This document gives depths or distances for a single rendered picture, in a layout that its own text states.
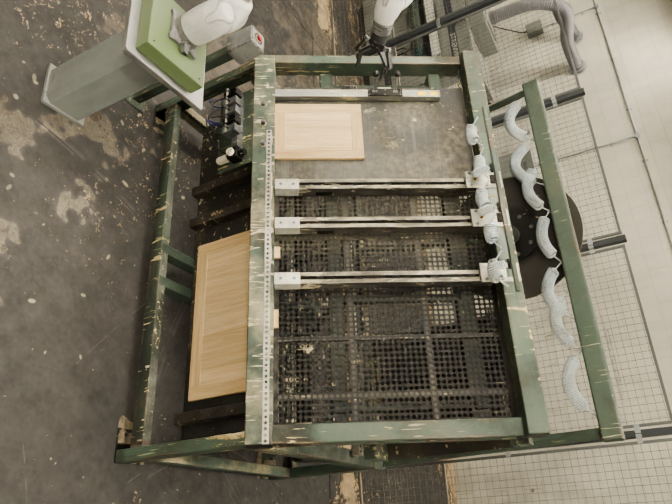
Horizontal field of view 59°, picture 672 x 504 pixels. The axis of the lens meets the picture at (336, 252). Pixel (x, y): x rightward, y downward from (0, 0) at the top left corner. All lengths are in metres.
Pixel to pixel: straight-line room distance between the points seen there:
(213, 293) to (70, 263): 0.74
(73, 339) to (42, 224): 0.57
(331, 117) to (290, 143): 0.29
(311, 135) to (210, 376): 1.40
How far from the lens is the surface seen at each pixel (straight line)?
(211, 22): 2.96
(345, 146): 3.34
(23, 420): 2.97
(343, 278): 2.92
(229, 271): 3.36
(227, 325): 3.24
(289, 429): 2.70
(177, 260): 3.54
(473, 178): 3.24
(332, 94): 3.53
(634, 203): 8.02
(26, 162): 3.28
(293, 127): 3.41
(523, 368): 2.88
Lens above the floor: 2.42
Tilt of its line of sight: 25 degrees down
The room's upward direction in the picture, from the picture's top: 74 degrees clockwise
